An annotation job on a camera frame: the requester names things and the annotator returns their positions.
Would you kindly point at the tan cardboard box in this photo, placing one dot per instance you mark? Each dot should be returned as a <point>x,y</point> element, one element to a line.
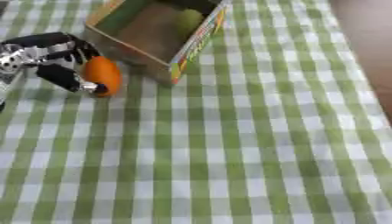
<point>153,35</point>

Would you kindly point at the orange oval toy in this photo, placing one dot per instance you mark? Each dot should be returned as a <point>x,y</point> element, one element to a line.
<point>103,74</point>

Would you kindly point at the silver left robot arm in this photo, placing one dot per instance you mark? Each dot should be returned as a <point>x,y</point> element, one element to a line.
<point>6,70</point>

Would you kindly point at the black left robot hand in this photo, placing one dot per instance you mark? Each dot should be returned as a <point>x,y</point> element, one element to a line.
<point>58,74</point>

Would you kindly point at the green round toy fruit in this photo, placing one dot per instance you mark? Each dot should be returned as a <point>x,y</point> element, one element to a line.
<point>188,21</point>

